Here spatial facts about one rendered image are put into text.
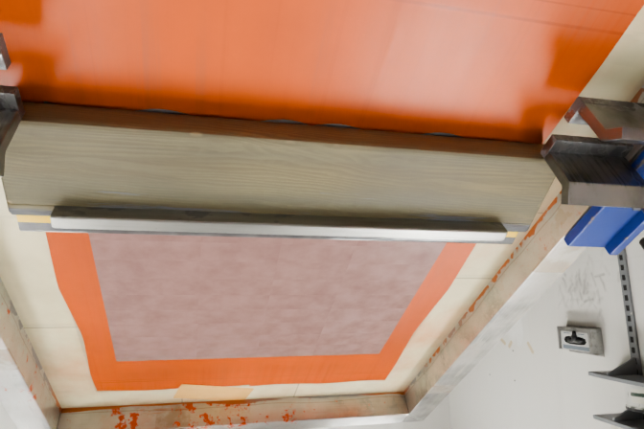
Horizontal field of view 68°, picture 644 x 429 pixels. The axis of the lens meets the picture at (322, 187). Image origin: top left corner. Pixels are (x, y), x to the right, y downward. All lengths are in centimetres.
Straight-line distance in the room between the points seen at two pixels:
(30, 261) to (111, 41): 25
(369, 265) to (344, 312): 10
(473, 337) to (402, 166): 33
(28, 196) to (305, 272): 27
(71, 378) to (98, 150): 43
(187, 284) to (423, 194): 26
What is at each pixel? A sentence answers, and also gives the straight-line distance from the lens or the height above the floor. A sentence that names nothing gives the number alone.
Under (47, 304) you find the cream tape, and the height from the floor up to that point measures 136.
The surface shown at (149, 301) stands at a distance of 55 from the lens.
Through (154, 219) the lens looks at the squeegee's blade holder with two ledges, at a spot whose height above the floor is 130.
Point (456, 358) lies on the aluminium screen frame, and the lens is 69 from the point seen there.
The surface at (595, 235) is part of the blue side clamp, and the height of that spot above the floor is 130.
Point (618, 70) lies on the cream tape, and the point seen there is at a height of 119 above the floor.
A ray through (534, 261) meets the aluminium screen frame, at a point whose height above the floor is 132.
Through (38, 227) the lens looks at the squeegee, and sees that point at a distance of 41.
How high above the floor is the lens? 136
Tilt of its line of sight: 13 degrees down
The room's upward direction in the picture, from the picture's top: 180 degrees counter-clockwise
